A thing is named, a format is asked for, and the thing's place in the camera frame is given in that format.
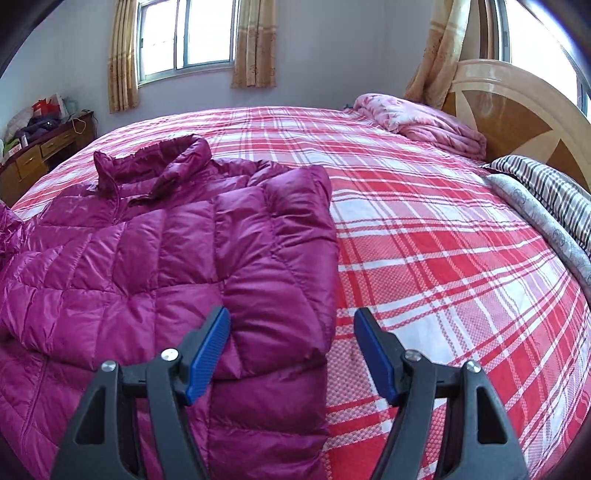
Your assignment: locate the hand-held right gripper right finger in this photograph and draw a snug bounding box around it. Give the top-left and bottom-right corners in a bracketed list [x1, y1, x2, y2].
[355, 307, 529, 480]

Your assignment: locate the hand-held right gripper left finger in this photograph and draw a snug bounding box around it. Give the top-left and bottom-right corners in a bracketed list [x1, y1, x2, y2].
[54, 305, 230, 480]

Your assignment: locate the magenta puffer jacket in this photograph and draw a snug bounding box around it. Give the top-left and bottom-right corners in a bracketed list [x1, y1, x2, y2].
[0, 134, 340, 480]

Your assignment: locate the dark clothes pile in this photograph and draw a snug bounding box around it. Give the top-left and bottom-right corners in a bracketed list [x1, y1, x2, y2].
[21, 117, 61, 139]

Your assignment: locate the red plaid bed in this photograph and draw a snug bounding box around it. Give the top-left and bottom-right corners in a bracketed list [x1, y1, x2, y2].
[0, 105, 591, 480]

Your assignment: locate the grey patterned pillow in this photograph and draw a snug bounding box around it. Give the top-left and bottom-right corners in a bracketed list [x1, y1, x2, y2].
[485, 173, 591, 284]

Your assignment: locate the pink floral quilt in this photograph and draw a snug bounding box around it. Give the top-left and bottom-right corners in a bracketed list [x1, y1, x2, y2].
[353, 93, 488, 160]

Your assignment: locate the striped pillow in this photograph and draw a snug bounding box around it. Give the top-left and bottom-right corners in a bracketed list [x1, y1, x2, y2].
[489, 154, 591, 254]

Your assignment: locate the wooden desk with drawers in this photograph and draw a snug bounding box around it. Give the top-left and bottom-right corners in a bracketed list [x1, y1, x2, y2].
[0, 111, 96, 208]

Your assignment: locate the wooden bed headboard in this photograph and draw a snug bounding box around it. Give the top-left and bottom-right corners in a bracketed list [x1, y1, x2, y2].
[441, 59, 591, 192]

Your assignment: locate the red and white bag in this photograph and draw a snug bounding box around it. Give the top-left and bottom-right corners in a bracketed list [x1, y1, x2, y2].
[31, 93, 65, 121]

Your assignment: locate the pale plastic bag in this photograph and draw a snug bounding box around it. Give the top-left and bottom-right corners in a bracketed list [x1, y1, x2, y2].
[4, 108, 35, 139]

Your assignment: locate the beige patterned curtain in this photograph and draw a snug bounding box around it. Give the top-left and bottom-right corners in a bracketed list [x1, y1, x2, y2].
[107, 0, 140, 114]
[404, 0, 472, 109]
[231, 0, 278, 89]

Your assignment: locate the sliding glass window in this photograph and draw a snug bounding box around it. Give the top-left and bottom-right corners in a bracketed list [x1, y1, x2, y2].
[136, 0, 238, 84]

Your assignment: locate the window beside headboard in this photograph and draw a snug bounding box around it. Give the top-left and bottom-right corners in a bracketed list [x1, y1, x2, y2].
[480, 0, 591, 112]

